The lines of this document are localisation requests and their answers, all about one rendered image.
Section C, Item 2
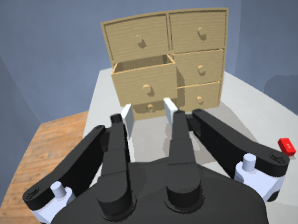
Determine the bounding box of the tan wooden drawer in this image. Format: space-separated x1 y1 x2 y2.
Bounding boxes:
132 101 166 119
175 81 220 111
173 49 224 85
169 12 226 51
111 54 178 107
105 16 169 61

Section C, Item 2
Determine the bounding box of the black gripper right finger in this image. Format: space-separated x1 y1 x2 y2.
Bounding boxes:
164 98 290 208

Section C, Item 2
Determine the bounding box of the small tan chest of drawers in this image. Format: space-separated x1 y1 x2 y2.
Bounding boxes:
100 8 229 109

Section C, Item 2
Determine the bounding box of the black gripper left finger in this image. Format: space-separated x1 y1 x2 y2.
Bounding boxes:
22 104 135 224

